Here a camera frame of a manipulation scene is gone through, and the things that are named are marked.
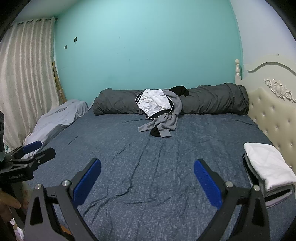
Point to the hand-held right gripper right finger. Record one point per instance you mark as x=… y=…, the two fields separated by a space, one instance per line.
x=208 y=183

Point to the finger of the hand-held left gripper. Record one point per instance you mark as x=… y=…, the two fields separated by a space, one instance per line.
x=32 y=146
x=44 y=155

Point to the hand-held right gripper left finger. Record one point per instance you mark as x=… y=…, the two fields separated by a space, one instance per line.
x=87 y=183

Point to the white polo shirt black trim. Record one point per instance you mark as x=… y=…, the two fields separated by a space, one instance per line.
x=151 y=103

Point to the person's left hand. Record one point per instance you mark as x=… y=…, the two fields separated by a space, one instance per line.
x=10 y=199

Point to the light grey crumpled sheet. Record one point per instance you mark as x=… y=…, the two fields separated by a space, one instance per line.
x=57 y=118

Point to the blue-grey bedspread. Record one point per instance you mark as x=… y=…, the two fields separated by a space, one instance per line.
x=138 y=162

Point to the beige curtain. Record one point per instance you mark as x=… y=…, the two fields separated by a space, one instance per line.
x=23 y=81

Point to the wooden board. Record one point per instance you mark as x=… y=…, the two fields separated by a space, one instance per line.
x=59 y=85

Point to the folded light grey garment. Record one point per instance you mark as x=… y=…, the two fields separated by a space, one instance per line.
x=276 y=201

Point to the grey hoodie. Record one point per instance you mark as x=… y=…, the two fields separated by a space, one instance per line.
x=167 y=122

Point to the dark grey rolled duvet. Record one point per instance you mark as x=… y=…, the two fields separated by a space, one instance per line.
x=115 y=102

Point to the cream tufted headboard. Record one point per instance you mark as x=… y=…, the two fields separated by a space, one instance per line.
x=266 y=104

